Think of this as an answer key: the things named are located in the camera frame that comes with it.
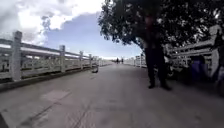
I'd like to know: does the grey concrete path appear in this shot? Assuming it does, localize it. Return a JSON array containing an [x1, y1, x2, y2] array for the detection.
[[0, 62, 224, 128]]

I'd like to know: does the white stone railing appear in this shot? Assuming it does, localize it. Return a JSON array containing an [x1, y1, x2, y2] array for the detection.
[[0, 30, 113, 83], [123, 24, 224, 80]]

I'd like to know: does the small delivery robot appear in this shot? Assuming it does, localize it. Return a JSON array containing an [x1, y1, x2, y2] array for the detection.
[[91, 64, 100, 74]]

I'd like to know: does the large dark tree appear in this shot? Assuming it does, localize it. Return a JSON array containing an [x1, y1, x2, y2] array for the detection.
[[97, 0, 224, 52]]

